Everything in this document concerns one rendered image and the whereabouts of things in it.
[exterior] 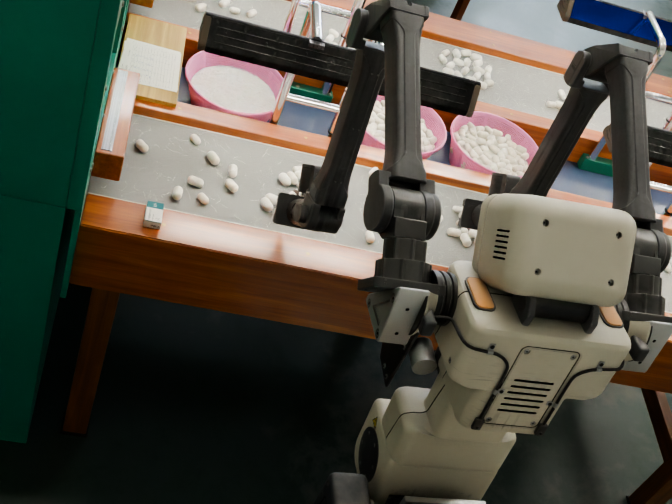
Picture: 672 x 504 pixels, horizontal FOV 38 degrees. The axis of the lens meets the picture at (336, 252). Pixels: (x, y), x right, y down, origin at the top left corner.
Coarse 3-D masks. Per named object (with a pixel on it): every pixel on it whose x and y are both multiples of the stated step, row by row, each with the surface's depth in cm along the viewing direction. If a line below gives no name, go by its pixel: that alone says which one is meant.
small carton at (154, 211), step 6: (150, 204) 201; (156, 204) 202; (162, 204) 202; (150, 210) 200; (156, 210) 201; (162, 210) 201; (150, 216) 199; (156, 216) 199; (144, 222) 198; (150, 222) 198; (156, 222) 198; (156, 228) 200
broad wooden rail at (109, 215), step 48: (96, 240) 197; (144, 240) 198; (192, 240) 201; (240, 240) 205; (288, 240) 210; (96, 288) 208; (144, 288) 208; (192, 288) 209; (240, 288) 209; (288, 288) 210; (336, 288) 210; (432, 336) 223; (624, 384) 239
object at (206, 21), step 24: (216, 24) 198; (240, 24) 199; (216, 48) 200; (240, 48) 200; (264, 48) 201; (288, 48) 202; (312, 48) 203; (336, 48) 204; (288, 72) 204; (312, 72) 205; (336, 72) 205; (432, 72) 210; (432, 96) 211; (456, 96) 212
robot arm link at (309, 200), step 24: (360, 24) 168; (360, 48) 170; (360, 72) 172; (384, 72) 173; (360, 96) 174; (360, 120) 176; (336, 144) 178; (360, 144) 178; (336, 168) 179; (312, 192) 183; (336, 192) 181; (312, 216) 182; (336, 216) 184
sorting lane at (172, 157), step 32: (160, 128) 226; (192, 128) 230; (128, 160) 215; (160, 160) 218; (192, 160) 222; (224, 160) 225; (256, 160) 229; (288, 160) 233; (320, 160) 237; (96, 192) 205; (128, 192) 208; (160, 192) 211; (192, 192) 214; (224, 192) 218; (256, 192) 221; (288, 192) 225; (352, 192) 232; (448, 192) 244; (256, 224) 214; (352, 224) 224; (448, 224) 235; (448, 256) 227
